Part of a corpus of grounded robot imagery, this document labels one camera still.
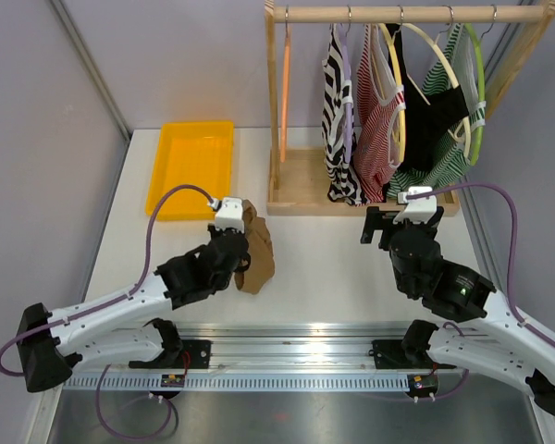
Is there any tan tank top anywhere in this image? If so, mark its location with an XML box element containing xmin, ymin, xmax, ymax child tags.
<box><xmin>234</xmin><ymin>200</ymin><xmax>275</xmax><ymax>294</ymax></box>

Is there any black white striped tank top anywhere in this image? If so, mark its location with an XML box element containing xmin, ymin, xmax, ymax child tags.
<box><xmin>321</xmin><ymin>23</ymin><xmax>367</xmax><ymax>206</ymax></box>

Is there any red white striped tank top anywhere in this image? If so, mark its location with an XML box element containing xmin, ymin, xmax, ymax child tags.
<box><xmin>352</xmin><ymin>24</ymin><xmax>401</xmax><ymax>204</ymax></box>

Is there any orange hanger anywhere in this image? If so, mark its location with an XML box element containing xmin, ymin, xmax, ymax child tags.
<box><xmin>279</xmin><ymin>6</ymin><xmax>291</xmax><ymax>163</ymax></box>

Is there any purple hanger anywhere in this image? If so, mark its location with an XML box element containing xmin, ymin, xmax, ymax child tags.
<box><xmin>336</xmin><ymin>24</ymin><xmax>353</xmax><ymax>165</ymax></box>

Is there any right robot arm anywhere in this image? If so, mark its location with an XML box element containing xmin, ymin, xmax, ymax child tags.
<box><xmin>360</xmin><ymin>206</ymin><xmax>555</xmax><ymax>416</ymax></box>

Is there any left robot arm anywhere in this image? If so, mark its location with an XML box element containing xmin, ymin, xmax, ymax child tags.
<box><xmin>17</xmin><ymin>224</ymin><xmax>251</xmax><ymax>393</ymax></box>

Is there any yellow hanger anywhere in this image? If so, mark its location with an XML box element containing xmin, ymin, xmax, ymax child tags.
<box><xmin>378</xmin><ymin>23</ymin><xmax>406</xmax><ymax>163</ymax></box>

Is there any green hanger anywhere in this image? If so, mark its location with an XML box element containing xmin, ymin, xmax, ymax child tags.
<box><xmin>464</xmin><ymin>5</ymin><xmax>497</xmax><ymax>166</ymax></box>

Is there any green white striped tank top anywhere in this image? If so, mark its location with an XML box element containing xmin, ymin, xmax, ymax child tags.
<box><xmin>388</xmin><ymin>23</ymin><xmax>477</xmax><ymax>198</ymax></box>

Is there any cream hanger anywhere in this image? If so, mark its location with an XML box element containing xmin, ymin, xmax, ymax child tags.
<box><xmin>401</xmin><ymin>23</ymin><xmax>471</xmax><ymax>159</ymax></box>

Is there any wooden clothes rack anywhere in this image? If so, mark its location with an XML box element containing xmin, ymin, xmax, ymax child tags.
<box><xmin>265</xmin><ymin>1</ymin><xmax>555</xmax><ymax>216</ymax></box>

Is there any yellow plastic bin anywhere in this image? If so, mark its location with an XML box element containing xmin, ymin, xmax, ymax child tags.
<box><xmin>145</xmin><ymin>120</ymin><xmax>234</xmax><ymax>216</ymax></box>

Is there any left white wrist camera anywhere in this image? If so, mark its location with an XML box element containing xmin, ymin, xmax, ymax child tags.
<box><xmin>208</xmin><ymin>196</ymin><xmax>244</xmax><ymax>233</ymax></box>

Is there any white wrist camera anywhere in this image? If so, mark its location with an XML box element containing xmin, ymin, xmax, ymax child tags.
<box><xmin>393</xmin><ymin>186</ymin><xmax>438</xmax><ymax>224</ymax></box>
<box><xmin>208</xmin><ymin>196</ymin><xmax>244</xmax><ymax>233</ymax></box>

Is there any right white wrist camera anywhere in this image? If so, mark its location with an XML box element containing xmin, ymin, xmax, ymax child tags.
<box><xmin>393</xmin><ymin>186</ymin><xmax>438</xmax><ymax>224</ymax></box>

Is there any aluminium rail base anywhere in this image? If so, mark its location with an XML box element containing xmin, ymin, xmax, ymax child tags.
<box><xmin>64</xmin><ymin>321</ymin><xmax>491</xmax><ymax>394</ymax></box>

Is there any purple floor cable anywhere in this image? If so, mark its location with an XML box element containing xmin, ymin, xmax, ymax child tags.
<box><xmin>94</xmin><ymin>364</ymin><xmax>180</xmax><ymax>440</ymax></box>

